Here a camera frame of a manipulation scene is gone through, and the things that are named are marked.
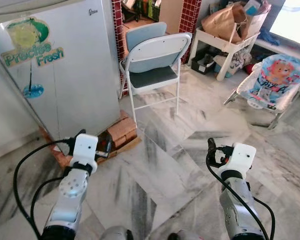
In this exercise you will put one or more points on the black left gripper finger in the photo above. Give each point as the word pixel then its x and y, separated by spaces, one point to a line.
pixel 80 133
pixel 109 142

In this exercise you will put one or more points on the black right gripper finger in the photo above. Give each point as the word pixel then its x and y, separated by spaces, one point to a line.
pixel 211 144

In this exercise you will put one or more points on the white fridge door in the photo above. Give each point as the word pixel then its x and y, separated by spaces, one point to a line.
pixel 80 75

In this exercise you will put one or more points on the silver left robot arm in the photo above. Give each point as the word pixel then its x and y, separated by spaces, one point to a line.
pixel 70 195

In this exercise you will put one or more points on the brick and wood fridge base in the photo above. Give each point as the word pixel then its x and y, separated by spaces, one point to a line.
pixel 122 130

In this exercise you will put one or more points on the white fridge body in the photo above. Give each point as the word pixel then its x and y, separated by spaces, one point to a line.
pixel 10 110

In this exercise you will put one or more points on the white folding chair grey seat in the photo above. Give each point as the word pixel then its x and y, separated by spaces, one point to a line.
pixel 152 77

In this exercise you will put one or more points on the black box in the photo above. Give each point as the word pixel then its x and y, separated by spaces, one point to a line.
pixel 202 62

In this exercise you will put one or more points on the grey cloth pile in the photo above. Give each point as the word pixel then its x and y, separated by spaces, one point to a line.
pixel 235 60

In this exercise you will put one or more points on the colourful baby bouncer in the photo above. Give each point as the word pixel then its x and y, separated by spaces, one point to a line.
pixel 275 80

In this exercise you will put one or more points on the narrow red tiled pillar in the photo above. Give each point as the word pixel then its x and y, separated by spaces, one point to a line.
pixel 116 25

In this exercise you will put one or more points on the brown paper bag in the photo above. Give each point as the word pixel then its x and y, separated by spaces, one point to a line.
pixel 222 22

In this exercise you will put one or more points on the wide red tiled pillar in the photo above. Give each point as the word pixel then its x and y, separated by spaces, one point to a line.
pixel 190 20

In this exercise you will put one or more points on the bright window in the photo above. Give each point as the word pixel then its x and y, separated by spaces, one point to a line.
pixel 292 20

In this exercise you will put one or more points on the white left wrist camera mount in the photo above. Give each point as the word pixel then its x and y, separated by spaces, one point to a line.
pixel 84 147

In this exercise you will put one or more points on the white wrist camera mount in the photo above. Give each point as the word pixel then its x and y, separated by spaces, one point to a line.
pixel 242 155
pixel 84 147

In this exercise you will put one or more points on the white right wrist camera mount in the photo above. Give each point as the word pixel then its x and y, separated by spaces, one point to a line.
pixel 242 155

